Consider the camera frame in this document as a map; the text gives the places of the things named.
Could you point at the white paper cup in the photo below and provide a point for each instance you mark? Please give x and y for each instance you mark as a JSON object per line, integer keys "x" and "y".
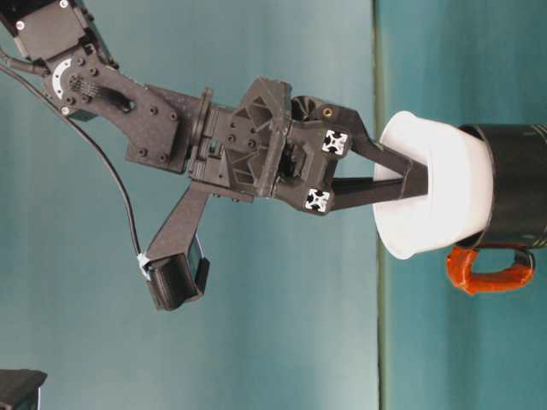
{"x": 448, "y": 213}

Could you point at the blue-green table cloth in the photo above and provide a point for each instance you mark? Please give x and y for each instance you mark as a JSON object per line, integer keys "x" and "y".
{"x": 448, "y": 341}

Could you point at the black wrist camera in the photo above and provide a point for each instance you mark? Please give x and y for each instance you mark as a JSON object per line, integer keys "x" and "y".
{"x": 175, "y": 282}
{"x": 21, "y": 393}

